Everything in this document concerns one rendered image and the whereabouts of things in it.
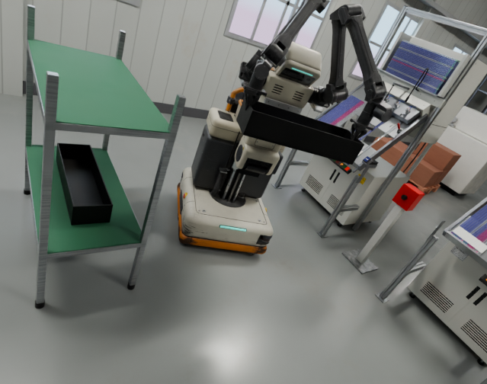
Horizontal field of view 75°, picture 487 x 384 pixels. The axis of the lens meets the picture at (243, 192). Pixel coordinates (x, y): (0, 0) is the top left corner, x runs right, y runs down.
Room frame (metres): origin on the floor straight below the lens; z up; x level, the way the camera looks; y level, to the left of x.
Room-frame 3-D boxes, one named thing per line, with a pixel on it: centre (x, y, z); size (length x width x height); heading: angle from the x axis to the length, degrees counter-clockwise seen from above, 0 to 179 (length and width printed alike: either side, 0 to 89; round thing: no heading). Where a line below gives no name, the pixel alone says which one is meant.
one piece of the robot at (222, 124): (2.08, 0.13, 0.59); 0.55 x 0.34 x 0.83; 113
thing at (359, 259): (2.33, -1.16, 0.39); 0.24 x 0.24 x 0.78; 44
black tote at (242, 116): (1.47, -0.13, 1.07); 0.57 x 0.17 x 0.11; 113
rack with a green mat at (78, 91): (1.34, 0.81, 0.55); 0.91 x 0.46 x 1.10; 44
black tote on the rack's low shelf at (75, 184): (1.34, 0.81, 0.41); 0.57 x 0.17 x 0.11; 44
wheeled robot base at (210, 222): (2.00, 0.09, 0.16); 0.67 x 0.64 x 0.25; 23
